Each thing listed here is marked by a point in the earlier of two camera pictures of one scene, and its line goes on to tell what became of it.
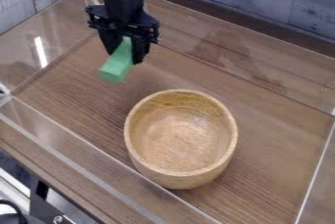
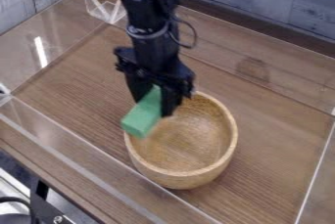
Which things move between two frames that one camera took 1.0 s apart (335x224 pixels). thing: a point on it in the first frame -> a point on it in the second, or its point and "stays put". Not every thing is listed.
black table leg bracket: x=43 y=212 stays put
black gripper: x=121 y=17 -> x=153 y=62
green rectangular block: x=120 y=65 -> x=145 y=113
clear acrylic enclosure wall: x=206 y=139 stays put
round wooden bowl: x=181 y=134 stays put
